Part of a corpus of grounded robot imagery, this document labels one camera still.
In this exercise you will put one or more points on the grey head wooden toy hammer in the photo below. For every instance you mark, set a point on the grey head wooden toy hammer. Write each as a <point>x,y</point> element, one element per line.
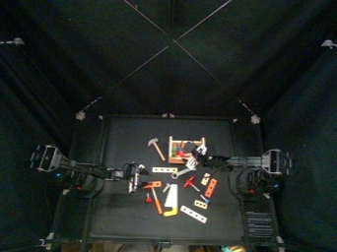
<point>156,148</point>

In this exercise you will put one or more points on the wooden toy toolbox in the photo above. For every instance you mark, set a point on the wooden toy toolbox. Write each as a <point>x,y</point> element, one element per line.
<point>176,158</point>

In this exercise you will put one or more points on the long wooden strip with holes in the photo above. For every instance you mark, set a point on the long wooden strip with holes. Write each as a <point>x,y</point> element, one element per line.
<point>193,214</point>

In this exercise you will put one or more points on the green toy piece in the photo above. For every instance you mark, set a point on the green toy piece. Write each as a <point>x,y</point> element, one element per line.
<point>174,152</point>

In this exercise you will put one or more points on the grey toy screw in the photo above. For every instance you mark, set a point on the grey toy screw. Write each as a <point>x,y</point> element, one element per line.
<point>166,187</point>

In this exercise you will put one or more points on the silver frame clamp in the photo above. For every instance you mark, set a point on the silver frame clamp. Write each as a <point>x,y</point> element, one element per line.
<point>256,119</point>
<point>81,115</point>
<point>328,43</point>
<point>168,115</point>
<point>17,41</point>
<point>46,242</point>

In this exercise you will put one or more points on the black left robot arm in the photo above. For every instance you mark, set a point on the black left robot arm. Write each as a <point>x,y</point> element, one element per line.
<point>79,167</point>

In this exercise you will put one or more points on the blue toy screw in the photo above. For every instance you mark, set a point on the blue toy screw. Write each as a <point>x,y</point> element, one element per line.
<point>205,199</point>

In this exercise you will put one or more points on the orange toy hammer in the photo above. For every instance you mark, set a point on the orange toy hammer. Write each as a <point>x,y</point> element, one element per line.
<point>156,200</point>

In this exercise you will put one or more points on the grey toy wrench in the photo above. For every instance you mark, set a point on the grey toy wrench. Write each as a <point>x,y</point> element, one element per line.
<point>181,173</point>

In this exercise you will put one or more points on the red toy screwdriver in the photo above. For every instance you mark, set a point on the red toy screwdriver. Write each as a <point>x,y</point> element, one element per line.
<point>190,182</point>

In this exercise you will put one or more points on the small wooden block with holes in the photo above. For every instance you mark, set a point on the small wooden block with holes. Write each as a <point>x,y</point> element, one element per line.
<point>201,204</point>
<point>205,179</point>

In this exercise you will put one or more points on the orange strip with holes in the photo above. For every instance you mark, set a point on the orange strip with holes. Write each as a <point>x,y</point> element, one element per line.
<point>210,188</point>

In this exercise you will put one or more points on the red toy bolt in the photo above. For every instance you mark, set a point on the red toy bolt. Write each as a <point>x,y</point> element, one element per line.
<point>149,199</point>

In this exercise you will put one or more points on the white label sticker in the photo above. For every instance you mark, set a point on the white label sticker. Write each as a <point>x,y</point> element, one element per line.
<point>259,224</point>

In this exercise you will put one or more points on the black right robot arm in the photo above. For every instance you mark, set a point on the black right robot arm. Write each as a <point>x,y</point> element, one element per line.
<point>264,162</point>

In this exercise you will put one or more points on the red toy piece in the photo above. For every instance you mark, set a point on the red toy piece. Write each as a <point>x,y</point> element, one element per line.
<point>181,154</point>

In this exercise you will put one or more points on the short wooden strip with holes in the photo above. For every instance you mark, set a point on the short wooden strip with holes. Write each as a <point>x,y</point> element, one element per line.
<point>165,170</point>

